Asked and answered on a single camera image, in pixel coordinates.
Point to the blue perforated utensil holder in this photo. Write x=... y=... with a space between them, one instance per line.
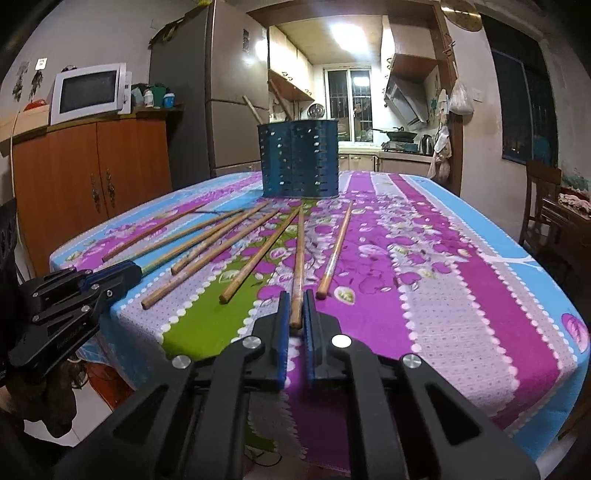
x=300 y=161

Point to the kitchen counter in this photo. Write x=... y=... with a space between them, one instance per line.
x=364 y=161

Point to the round golden hat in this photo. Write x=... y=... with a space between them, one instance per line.
x=461 y=14

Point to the white hanging cloth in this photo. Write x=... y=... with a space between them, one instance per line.
x=442 y=100

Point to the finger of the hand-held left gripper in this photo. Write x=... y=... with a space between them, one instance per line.
x=113 y=274
x=60 y=341

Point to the ceiling light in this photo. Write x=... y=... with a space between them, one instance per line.
x=353 y=30

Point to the dark wall ornament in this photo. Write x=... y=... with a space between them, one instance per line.
x=36 y=82
x=18 y=82

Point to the grey refrigerator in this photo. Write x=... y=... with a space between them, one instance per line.
x=231 y=115

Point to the steel kettle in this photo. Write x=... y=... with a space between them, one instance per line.
x=426 y=145

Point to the green item on refrigerator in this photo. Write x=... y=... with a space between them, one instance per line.
x=171 y=31

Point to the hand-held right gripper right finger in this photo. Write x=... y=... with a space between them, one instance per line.
x=309 y=341

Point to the white microwave oven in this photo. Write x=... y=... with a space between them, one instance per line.
x=87 y=92

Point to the white plastic bag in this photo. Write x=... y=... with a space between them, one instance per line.
x=461 y=99

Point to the refrigerator sticker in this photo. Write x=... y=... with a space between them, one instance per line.
x=246 y=41

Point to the gas stove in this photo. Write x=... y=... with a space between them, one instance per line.
x=399 y=146

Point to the round metal strainer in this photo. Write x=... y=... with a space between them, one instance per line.
x=316 y=111

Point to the red object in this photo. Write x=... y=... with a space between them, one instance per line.
x=34 y=105

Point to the white wall hook plate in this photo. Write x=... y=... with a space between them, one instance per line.
x=41 y=63

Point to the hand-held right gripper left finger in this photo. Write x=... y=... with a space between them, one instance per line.
x=284 y=341

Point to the red plastic stool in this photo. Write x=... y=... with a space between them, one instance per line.
x=104 y=383

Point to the dark room window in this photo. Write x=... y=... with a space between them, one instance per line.
x=521 y=106

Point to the hanging pale bags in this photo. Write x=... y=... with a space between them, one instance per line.
x=439 y=154

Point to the orange wooden cabinet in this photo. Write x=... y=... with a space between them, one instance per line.
x=69 y=184

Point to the dark reddish wooden chopstick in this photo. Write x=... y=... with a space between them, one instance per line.
x=152 y=233

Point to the black wok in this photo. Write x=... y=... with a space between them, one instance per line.
x=400 y=135

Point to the pale upper kitchen cabinets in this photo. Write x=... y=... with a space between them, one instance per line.
x=288 y=69

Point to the person's left hand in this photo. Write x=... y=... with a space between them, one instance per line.
x=51 y=401

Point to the wooden side table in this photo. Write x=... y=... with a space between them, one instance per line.
x=570 y=221

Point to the small white bottle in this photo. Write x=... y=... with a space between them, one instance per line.
x=148 y=98

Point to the wooden wall shelf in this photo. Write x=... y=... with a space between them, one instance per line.
x=415 y=67

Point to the beige box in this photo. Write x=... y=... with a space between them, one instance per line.
x=23 y=122

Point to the steel range hood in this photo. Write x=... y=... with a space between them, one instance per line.
x=406 y=99

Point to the green container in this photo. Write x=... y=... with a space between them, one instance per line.
x=159 y=92

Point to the dark wooden chair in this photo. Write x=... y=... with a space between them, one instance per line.
x=542 y=194

